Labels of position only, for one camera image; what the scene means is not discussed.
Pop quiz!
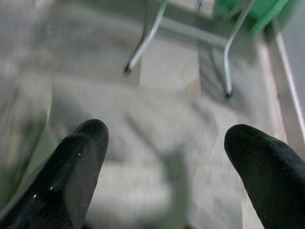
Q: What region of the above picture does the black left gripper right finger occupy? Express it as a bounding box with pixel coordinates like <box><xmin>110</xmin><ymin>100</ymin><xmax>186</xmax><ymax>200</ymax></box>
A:
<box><xmin>224</xmin><ymin>123</ymin><xmax>305</xmax><ymax>229</ymax></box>

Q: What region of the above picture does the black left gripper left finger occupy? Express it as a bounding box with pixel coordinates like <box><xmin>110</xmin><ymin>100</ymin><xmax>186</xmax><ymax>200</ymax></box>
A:
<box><xmin>0</xmin><ymin>118</ymin><xmax>110</xmax><ymax>229</ymax></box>

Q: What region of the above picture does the green cloth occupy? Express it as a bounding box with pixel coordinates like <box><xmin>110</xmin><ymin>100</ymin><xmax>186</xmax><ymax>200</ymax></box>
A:
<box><xmin>213</xmin><ymin>0</ymin><xmax>289</xmax><ymax>36</ymax></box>

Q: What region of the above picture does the white metal frame chair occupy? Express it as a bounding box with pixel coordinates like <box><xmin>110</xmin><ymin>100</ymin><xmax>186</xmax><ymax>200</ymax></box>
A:
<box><xmin>123</xmin><ymin>0</ymin><xmax>255</xmax><ymax>99</ymax></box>

